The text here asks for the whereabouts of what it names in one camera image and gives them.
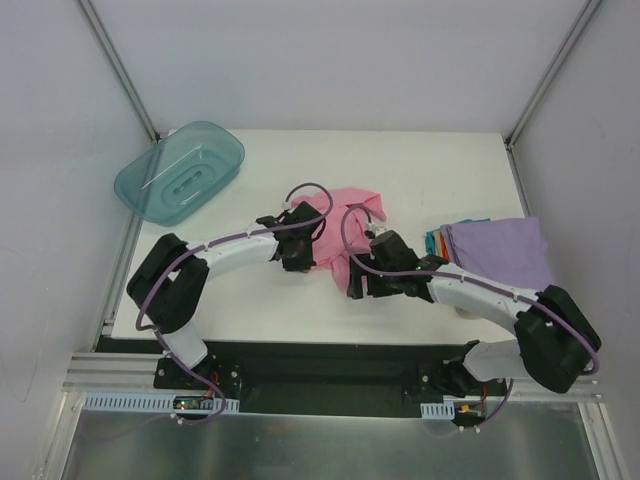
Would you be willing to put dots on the left white cable duct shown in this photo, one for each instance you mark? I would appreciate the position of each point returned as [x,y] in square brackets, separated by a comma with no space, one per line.
[151,403]

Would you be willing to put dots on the right aluminium frame post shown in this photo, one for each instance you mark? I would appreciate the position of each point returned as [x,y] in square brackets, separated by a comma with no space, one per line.
[568,44]

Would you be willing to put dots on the aluminium frame post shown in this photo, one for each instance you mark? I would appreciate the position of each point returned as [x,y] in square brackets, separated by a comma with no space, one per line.
[568,44]
[96,26]

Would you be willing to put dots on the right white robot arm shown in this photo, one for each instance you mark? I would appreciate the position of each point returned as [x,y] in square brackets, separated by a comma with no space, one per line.
[553,343]

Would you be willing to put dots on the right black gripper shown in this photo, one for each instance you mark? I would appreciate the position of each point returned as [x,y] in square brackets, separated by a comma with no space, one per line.
[364,278]

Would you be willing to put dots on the teal folded t shirt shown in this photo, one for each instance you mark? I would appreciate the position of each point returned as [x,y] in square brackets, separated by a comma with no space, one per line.
[435,244]

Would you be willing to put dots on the left aluminium frame post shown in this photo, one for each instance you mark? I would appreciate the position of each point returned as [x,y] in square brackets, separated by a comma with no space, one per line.
[96,26]

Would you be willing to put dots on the front aluminium frame rail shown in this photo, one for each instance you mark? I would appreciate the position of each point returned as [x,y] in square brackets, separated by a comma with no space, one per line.
[111,372]

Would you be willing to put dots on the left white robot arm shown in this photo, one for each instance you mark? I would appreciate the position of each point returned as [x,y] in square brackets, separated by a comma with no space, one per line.
[168,284]

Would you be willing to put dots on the teal plastic tub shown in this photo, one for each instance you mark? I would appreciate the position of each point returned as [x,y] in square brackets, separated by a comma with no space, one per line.
[180,174]

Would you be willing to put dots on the right white cable duct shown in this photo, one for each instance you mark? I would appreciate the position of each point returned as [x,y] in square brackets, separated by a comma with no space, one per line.
[438,411]

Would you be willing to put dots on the pink t shirt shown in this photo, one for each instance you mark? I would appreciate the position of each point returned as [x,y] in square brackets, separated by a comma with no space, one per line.
[329,251]

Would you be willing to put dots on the white cable duct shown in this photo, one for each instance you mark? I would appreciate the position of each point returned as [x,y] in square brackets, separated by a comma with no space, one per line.
[151,403]
[438,411]

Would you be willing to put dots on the purple folded t shirt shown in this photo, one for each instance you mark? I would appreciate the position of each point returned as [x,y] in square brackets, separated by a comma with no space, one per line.
[511,251]

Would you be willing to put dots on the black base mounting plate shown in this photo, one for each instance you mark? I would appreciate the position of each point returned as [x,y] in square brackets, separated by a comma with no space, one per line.
[356,380]

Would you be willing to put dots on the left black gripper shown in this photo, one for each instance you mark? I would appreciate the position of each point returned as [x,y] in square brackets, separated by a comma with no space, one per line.
[298,255]

